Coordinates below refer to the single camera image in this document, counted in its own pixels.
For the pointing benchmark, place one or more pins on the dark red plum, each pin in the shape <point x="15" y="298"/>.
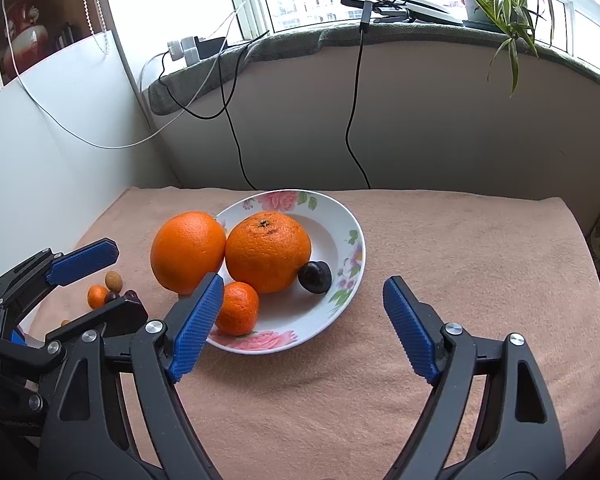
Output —
<point x="315" y="276"/>
<point x="112" y="298"/>
<point x="131" y="294"/>

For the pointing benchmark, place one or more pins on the white panel board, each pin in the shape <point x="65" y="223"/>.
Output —
<point x="55" y="160"/>

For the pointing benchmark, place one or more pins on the red jar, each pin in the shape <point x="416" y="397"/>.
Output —
<point x="25" y="30"/>

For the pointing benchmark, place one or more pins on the white floral plate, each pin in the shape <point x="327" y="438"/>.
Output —
<point x="330" y="240"/>

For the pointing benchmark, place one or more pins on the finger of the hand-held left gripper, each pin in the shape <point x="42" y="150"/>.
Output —
<point x="82" y="261"/>
<point x="110" y="317"/>

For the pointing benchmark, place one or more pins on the black power adapter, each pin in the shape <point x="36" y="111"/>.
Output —
<point x="212" y="45"/>

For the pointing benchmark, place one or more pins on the pink towel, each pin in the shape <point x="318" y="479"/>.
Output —
<point x="330" y="410"/>

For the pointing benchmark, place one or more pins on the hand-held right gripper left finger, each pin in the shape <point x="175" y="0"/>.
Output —
<point x="195" y="330"/>

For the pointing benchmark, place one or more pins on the flat grey device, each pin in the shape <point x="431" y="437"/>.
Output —
<point x="420" y="7"/>

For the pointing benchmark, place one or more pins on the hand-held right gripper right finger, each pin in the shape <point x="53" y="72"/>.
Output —
<point x="410" y="332"/>

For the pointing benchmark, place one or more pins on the mandarin orange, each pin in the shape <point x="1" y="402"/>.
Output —
<point x="96" y="296"/>
<point x="240" y="307"/>

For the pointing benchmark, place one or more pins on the white power adapter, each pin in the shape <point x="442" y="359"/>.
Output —
<point x="174" y="49"/>
<point x="190" y="50"/>

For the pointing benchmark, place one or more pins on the bumpy large orange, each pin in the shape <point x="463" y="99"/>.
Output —
<point x="267" y="252"/>

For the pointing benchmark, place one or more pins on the grey windowsill cloth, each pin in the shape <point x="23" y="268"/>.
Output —
<point x="330" y="35"/>

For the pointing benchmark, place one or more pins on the smooth large orange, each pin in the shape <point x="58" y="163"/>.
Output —
<point x="187" y="252"/>

